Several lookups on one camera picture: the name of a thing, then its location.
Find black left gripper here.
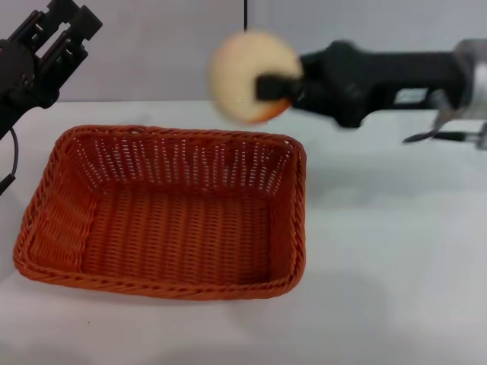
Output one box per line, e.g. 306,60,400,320
0,0,104,141

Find cream and orange toy peach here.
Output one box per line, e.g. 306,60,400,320
208,30,305,124

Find orange woven plastic basket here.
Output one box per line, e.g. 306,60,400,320
12,124,307,302

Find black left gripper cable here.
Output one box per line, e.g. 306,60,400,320
0,125,21,195

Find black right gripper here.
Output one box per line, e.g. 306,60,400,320
256,40,473,129

